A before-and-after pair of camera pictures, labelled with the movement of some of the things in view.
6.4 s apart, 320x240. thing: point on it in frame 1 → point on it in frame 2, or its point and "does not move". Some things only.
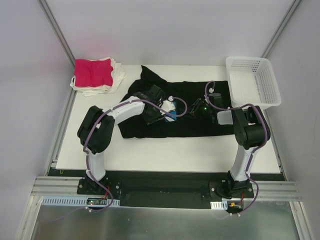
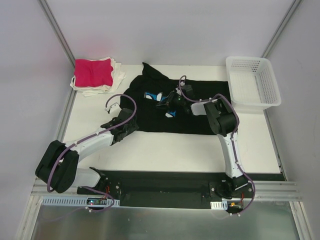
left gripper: x=161 y=116 → x=129 y=123
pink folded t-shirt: x=89 y=73 does not move
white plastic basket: x=252 y=81 does not move
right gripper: x=199 y=107 → x=171 y=100
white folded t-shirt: x=118 y=74 does not move
